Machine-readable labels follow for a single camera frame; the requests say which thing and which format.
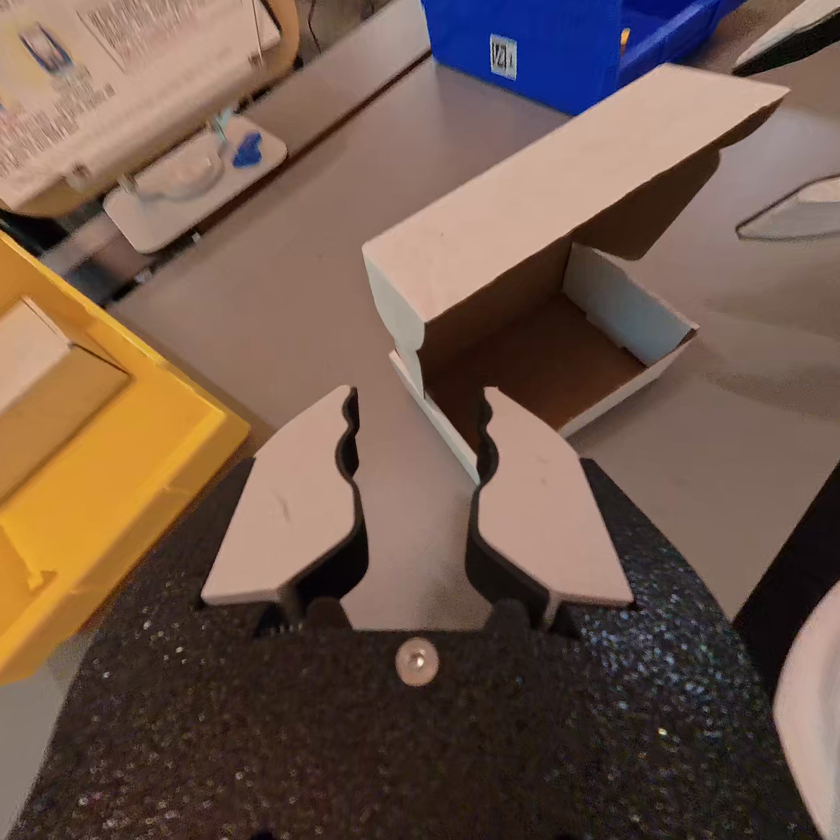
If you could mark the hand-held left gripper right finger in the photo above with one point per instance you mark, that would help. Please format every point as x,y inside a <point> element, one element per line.
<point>544,518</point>

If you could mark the tan sheet board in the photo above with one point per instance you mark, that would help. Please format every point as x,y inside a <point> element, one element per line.
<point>289,39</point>

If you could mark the white cardboard box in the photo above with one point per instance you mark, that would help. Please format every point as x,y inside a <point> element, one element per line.
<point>46,380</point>
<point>525,197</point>

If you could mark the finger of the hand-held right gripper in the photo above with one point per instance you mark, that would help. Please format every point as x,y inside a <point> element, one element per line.
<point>807,210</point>
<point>807,26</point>

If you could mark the blue plastic bin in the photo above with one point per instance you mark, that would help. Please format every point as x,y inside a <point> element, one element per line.
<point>558,46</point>

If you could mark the yellow plastic bin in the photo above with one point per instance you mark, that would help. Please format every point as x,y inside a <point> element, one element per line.
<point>131,472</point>

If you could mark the printed instruction sheet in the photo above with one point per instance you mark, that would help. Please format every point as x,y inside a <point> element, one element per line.
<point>118,72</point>

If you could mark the blue clips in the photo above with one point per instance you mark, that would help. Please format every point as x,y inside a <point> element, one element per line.
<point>247,149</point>

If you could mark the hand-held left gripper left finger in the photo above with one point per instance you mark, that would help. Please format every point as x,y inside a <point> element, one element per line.
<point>282,512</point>

